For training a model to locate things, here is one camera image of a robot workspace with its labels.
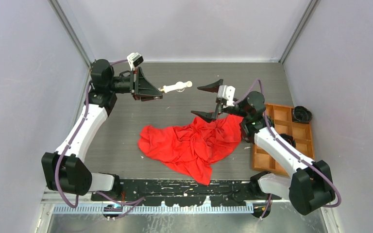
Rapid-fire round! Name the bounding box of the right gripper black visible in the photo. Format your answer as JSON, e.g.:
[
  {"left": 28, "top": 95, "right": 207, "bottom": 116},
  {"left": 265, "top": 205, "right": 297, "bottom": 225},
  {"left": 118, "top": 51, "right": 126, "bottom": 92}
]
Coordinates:
[{"left": 191, "top": 79, "right": 250, "bottom": 122}]

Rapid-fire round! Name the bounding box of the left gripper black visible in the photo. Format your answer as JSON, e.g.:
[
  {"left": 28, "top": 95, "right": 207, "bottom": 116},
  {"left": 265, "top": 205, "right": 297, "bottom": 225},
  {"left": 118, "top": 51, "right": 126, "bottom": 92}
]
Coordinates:
[{"left": 108, "top": 67, "right": 163, "bottom": 102}]

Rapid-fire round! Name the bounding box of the white faucet with chrome head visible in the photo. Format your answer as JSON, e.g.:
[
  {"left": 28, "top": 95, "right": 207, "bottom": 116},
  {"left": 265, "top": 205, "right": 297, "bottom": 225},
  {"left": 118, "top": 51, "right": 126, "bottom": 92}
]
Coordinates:
[{"left": 166, "top": 81, "right": 193, "bottom": 92}]

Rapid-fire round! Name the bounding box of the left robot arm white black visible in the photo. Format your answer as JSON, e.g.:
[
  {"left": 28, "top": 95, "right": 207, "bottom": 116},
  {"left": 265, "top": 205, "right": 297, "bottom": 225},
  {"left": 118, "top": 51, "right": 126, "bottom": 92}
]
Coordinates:
[{"left": 41, "top": 57, "right": 163, "bottom": 200}]

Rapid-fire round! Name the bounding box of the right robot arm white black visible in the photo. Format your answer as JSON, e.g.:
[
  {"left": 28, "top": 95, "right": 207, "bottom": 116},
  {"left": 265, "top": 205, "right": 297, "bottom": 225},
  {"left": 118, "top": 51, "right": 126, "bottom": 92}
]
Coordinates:
[{"left": 192, "top": 79, "right": 342, "bottom": 216}]

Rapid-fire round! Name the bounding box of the red cloth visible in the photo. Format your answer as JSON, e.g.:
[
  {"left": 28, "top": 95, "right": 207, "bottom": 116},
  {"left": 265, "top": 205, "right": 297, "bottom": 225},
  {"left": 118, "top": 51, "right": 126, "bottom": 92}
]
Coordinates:
[{"left": 137, "top": 115, "right": 242, "bottom": 185}]

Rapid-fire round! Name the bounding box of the orange compartment tray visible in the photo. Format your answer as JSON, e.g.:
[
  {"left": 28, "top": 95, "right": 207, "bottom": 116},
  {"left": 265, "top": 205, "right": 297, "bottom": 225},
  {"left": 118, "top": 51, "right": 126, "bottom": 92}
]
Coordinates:
[{"left": 251, "top": 103, "right": 315, "bottom": 176}]

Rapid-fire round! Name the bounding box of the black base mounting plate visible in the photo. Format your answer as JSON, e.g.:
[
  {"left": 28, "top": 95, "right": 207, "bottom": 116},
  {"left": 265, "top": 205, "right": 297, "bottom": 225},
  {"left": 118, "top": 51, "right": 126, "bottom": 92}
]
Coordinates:
[{"left": 103, "top": 179, "right": 268, "bottom": 207}]

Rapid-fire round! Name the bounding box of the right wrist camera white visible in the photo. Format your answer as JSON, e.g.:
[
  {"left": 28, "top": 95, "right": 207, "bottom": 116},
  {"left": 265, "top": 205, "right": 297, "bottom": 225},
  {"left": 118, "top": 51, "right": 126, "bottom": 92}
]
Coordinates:
[{"left": 217, "top": 85, "right": 236, "bottom": 107}]

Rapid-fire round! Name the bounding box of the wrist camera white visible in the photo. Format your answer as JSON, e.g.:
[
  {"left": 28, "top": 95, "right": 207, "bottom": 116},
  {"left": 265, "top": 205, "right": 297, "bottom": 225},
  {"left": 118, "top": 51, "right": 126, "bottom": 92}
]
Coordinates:
[
  {"left": 126, "top": 52, "right": 144, "bottom": 71},
  {"left": 217, "top": 85, "right": 236, "bottom": 107}
]

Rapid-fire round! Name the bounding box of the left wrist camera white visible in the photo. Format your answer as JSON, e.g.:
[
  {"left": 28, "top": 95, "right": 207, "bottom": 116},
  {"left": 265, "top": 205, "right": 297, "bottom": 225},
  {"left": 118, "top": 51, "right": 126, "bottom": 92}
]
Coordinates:
[{"left": 126, "top": 52, "right": 144, "bottom": 71}]

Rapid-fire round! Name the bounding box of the black coiled strap middle compartment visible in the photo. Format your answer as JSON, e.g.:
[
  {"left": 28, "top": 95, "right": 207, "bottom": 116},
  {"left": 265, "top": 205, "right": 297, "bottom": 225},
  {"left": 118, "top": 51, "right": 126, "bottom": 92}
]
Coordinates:
[{"left": 281, "top": 133, "right": 297, "bottom": 149}]

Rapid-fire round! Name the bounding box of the black coiled strap outside tray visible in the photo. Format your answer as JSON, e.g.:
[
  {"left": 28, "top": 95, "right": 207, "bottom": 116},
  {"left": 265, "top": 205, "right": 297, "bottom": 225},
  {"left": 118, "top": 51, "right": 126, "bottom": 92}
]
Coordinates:
[{"left": 291, "top": 105, "right": 313, "bottom": 124}]

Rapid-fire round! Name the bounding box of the slotted cable duct grey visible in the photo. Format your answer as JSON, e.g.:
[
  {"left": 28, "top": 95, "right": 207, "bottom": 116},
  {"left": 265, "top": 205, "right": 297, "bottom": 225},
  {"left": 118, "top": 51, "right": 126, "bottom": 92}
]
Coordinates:
[{"left": 52, "top": 203, "right": 254, "bottom": 215}]

